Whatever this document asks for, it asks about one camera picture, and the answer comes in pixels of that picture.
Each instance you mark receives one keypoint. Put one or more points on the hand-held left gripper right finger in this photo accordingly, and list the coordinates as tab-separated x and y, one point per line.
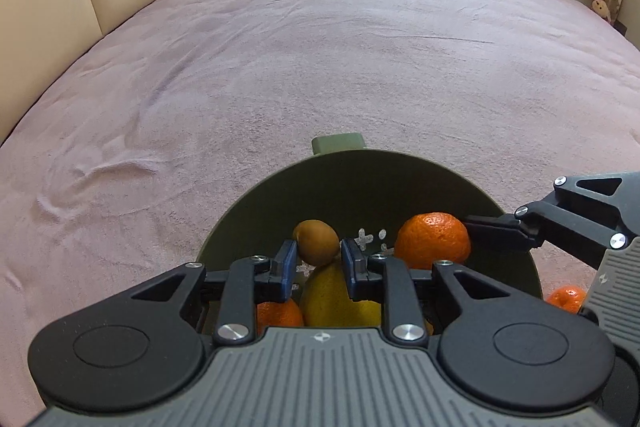
350	267

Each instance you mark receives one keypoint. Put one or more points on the yellow-green pear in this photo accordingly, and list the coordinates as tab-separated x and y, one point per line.
330	302

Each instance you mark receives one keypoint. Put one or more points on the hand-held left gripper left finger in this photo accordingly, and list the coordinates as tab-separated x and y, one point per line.
286	269

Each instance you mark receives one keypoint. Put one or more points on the orange mandarin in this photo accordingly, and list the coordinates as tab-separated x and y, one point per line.
280	314
432	239
565	298

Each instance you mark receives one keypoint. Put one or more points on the brown kiwi fruit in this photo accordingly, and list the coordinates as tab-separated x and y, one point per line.
315	242

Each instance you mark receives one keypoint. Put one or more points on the small black object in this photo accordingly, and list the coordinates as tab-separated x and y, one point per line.
621	28

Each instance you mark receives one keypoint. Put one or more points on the green colander bowl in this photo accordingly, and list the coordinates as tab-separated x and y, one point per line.
350	187

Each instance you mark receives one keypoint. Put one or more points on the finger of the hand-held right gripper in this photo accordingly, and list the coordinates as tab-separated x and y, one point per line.
495	227

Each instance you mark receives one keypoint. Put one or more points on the pink bed blanket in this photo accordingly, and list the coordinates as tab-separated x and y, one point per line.
300	57

